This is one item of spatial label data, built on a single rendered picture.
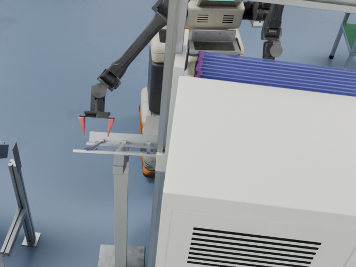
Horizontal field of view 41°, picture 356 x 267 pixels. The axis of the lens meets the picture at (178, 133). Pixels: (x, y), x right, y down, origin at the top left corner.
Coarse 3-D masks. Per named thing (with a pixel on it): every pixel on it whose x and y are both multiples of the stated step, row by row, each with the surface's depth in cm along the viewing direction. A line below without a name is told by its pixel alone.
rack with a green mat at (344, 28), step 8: (344, 16) 392; (344, 24) 395; (352, 24) 396; (344, 32) 387; (352, 32) 387; (336, 40) 406; (352, 40) 378; (336, 48) 411; (352, 48) 363; (352, 56) 367
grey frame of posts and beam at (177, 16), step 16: (176, 0) 99; (176, 16) 102; (176, 32) 105; (176, 48) 107; (160, 112) 120; (160, 128) 124; (160, 144) 128; (160, 160) 131; (160, 176) 138; (160, 192) 144; (160, 208) 148
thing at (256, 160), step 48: (192, 96) 96; (240, 96) 97; (288, 96) 98; (336, 96) 100; (192, 144) 86; (240, 144) 87; (288, 144) 88; (336, 144) 89; (192, 192) 78; (240, 192) 79; (288, 192) 80; (336, 192) 81; (192, 240) 86; (240, 240) 84; (288, 240) 83; (336, 240) 82
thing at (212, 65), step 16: (208, 64) 114; (224, 64) 115; (240, 64) 116; (256, 64) 116; (272, 64) 117; (288, 64) 117; (304, 64) 118; (224, 80) 110; (240, 80) 111; (256, 80) 112; (272, 80) 112; (288, 80) 113; (304, 80) 113; (320, 80) 114; (336, 80) 114; (352, 80) 115
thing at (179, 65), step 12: (252, 0) 97; (264, 0) 97; (276, 0) 96; (288, 0) 96; (300, 0) 96; (312, 0) 96; (324, 0) 97; (336, 0) 95; (348, 0) 95; (348, 12) 97; (180, 60) 106; (180, 72) 105; (168, 120) 115; (168, 132) 118; (168, 144) 121
